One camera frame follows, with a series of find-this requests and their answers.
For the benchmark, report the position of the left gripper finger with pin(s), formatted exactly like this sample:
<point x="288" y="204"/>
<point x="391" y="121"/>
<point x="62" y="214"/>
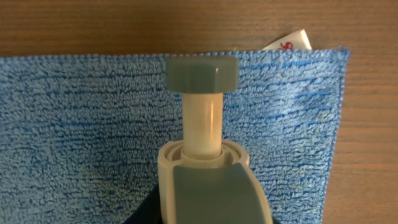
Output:
<point x="149" y="211"/>

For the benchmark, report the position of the blue cloth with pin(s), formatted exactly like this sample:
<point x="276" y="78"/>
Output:
<point x="77" y="124"/>

